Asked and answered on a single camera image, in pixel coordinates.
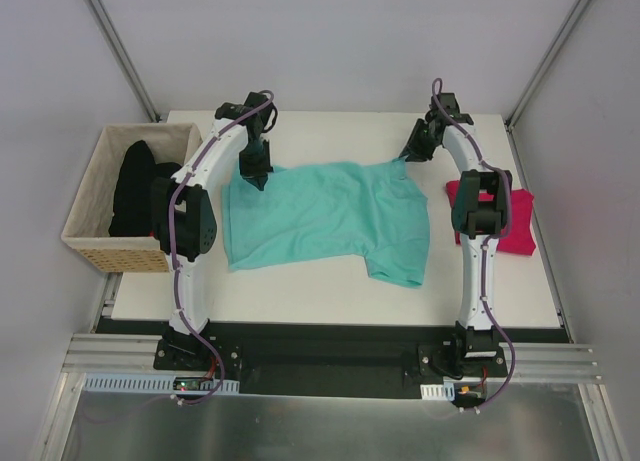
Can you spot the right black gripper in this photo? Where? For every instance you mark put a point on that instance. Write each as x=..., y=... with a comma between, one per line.
x=416, y=146

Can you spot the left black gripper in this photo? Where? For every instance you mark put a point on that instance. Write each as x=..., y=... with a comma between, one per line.
x=255, y=166

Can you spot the teal t shirt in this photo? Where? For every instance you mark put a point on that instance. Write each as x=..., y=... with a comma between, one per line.
x=312, y=212

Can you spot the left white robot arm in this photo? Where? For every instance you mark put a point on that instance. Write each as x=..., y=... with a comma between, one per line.
x=184, y=223

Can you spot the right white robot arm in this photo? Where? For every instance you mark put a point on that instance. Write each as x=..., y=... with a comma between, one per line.
x=481, y=215

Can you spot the black t shirt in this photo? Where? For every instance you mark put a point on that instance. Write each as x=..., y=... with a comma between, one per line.
x=131, y=211

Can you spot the folded pink t shirt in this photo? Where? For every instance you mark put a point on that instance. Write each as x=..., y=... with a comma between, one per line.
x=520, y=240

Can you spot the wicker laundry basket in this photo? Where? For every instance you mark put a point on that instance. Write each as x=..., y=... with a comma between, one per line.
x=86, y=228

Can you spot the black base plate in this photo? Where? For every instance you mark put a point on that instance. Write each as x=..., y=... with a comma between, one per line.
x=387, y=362

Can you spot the aluminium rail frame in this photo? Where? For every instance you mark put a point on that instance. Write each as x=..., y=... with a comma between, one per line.
x=536, y=354

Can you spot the right slotted cable duct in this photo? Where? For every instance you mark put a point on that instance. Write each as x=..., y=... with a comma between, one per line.
x=438, y=392

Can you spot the slotted cable duct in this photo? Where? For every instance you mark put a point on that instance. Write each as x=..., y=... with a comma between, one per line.
x=438, y=392
x=157, y=384

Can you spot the left slotted cable duct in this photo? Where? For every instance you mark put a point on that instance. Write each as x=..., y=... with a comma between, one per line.
x=157, y=384

